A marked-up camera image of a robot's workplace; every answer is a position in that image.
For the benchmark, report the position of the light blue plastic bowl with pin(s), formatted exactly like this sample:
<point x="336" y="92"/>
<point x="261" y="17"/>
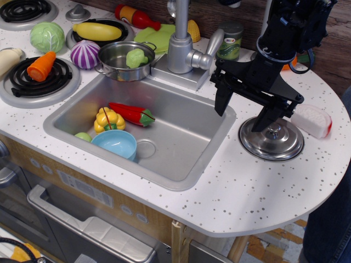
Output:
<point x="119" y="142"/>

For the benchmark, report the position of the yellow object with cable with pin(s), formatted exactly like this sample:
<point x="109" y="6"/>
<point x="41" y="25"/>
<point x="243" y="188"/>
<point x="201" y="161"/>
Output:
<point x="21" y="252"/>

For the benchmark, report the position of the grey stove knob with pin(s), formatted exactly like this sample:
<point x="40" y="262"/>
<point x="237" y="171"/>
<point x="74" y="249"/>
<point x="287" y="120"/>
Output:
<point x="77" y="13"/>

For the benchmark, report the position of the green toy can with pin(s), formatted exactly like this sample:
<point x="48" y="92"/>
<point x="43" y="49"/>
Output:
<point x="231" y="44"/>

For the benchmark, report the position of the red toy chili pepper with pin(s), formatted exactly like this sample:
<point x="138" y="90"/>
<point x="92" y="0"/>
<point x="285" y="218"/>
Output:
<point x="136" y="115"/>

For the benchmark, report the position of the back left stove burner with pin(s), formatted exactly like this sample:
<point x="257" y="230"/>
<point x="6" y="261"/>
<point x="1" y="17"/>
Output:
<point x="24" y="15"/>

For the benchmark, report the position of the yellow toy bell pepper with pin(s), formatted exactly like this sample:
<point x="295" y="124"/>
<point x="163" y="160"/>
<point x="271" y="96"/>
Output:
<point x="107" y="119"/>

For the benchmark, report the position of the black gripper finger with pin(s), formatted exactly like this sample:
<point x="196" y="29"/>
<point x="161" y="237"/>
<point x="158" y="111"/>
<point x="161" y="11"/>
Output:
<point x="267" y="116"/>
<point x="223" y="96"/>

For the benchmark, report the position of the back right stove burner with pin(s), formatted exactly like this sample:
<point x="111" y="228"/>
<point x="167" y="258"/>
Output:
<point x="127" y="33"/>

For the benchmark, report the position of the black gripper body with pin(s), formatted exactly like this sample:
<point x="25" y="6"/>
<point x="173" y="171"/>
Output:
<point x="259" y="81"/>

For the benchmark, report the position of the grey toy sink basin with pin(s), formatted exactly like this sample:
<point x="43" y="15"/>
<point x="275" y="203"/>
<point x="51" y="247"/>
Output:
<point x="172" y="152"/>

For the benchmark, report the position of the small green toy fruit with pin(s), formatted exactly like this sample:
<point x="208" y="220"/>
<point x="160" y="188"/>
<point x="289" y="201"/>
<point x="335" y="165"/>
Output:
<point x="84" y="136"/>

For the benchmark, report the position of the red toy ketchup bottle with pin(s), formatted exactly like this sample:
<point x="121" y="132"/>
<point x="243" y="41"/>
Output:
<point x="135" y="17"/>

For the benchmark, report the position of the grey toy faucet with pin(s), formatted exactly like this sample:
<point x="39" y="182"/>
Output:
<point x="183" y="65"/>

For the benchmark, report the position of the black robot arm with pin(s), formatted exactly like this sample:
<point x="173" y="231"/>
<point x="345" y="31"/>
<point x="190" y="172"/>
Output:
<point x="293" y="27"/>

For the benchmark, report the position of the front black stove burner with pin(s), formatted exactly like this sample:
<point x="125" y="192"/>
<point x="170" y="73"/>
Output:
<point x="20" y="90"/>

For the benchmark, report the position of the yellow toy squash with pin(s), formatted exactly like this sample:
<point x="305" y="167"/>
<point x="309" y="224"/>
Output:
<point x="96" y="31"/>

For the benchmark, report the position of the cream toy bottle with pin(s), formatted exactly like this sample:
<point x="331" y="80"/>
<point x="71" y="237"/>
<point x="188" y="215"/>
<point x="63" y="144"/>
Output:
<point x="9" y="58"/>

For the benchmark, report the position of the grey toy oven door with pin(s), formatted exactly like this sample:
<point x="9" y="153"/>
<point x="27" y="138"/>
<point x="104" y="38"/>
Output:
<point x="16" y="212"/>

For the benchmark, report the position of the long orange toy carrot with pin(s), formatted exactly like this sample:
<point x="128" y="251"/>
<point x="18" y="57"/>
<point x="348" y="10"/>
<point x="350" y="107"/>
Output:
<point x="302" y="59"/>

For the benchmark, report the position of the green toy broccoli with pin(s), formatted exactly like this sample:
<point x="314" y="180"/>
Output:
<point x="135" y="58"/>

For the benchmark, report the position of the purple striped toy onion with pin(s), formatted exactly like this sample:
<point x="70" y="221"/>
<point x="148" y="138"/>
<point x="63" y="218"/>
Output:
<point x="84" y="54"/>

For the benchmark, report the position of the light green plastic plate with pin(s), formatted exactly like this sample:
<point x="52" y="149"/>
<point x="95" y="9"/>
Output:
<point x="157" y="40"/>

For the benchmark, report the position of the green toy cabbage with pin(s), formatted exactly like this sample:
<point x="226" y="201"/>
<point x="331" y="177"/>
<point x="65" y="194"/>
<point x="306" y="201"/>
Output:
<point x="47" y="36"/>

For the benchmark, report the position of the grey toy dishwasher door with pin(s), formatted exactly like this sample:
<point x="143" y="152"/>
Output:
<point x="94" y="238"/>

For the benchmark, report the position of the yellow toy corn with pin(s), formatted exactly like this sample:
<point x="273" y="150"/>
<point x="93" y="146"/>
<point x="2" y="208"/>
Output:
<point x="194" y="31"/>

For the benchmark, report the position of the orange toy carrot half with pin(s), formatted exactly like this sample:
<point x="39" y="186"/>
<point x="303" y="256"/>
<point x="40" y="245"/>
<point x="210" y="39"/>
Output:
<point x="41" y="67"/>

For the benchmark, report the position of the small steel pot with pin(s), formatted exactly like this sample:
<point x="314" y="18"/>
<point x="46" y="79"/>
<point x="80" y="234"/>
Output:
<point x="113" y="61"/>

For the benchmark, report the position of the steel pot lid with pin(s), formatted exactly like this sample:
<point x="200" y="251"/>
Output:
<point x="280" y="141"/>

